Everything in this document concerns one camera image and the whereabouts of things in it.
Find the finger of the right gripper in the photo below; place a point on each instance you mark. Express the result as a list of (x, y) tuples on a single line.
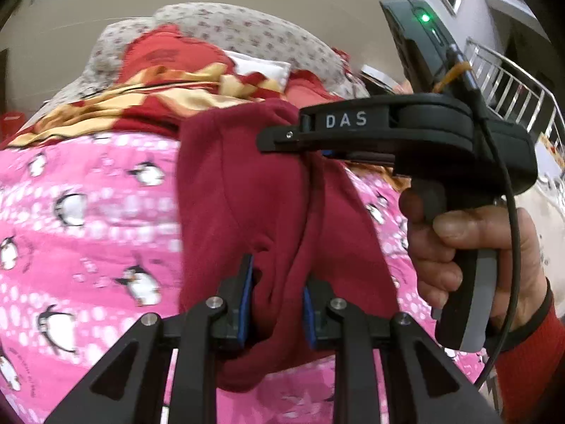
[(350, 146)]

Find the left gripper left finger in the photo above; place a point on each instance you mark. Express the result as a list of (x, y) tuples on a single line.
[(165, 364)]

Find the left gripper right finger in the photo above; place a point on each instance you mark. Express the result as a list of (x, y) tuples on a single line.
[(388, 370)]

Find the dark red fleece garment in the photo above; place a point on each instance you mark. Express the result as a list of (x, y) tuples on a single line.
[(299, 216)]

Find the red sleeve forearm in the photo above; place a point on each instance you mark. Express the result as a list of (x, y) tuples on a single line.
[(530, 369)]

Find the right hand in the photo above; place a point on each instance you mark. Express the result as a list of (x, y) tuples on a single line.
[(432, 248)]

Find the metal stair railing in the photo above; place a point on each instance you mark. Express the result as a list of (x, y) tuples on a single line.
[(514, 94)]

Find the red heart cushion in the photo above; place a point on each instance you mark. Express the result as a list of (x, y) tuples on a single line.
[(166, 46), (305, 89)]

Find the white pillow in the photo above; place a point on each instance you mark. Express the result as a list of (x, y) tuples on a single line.
[(278, 71)]

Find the floral padded headboard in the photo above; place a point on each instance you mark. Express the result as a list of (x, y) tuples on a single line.
[(230, 27)]

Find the red and yellow blanket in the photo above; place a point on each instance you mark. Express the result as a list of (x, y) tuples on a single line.
[(156, 100)]

